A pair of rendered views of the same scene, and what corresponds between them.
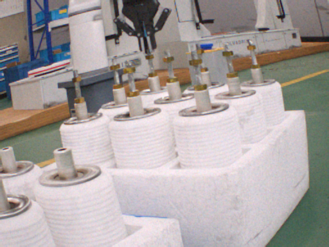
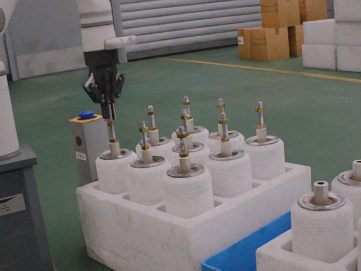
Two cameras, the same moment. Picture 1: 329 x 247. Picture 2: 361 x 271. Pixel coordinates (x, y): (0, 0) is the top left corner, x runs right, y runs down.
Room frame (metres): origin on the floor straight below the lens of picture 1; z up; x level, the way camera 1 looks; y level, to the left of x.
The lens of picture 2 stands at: (0.66, 1.05, 0.56)
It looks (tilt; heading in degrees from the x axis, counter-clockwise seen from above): 14 degrees down; 286
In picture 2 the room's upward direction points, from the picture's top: 7 degrees counter-clockwise
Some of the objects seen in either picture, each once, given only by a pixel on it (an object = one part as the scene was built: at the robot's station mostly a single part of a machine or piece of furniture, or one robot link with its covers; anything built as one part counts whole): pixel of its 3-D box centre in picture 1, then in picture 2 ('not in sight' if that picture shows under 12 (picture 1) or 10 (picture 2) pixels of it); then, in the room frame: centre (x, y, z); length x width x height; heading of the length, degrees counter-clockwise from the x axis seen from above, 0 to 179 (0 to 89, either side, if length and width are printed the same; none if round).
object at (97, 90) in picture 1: (101, 133); (12, 221); (1.32, 0.16, 0.15); 0.15 x 0.15 x 0.30; 39
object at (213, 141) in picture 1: (213, 170); (264, 179); (0.78, -0.06, 0.16); 0.10 x 0.10 x 0.18
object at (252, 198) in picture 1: (190, 186); (195, 214); (0.94, -0.03, 0.09); 0.39 x 0.39 x 0.18; 57
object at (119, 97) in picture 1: (119, 97); (146, 156); (1.01, 0.07, 0.26); 0.02 x 0.02 x 0.03
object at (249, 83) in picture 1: (258, 83); (189, 130); (0.98, -0.19, 0.25); 0.08 x 0.08 x 0.01
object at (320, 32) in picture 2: not in sight; (337, 31); (0.45, -3.17, 0.27); 0.39 x 0.39 x 0.18; 41
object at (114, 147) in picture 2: (154, 85); (114, 149); (1.11, 0.01, 0.26); 0.02 x 0.02 x 0.03
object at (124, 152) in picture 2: (155, 91); (115, 154); (1.11, 0.01, 0.25); 0.08 x 0.08 x 0.01
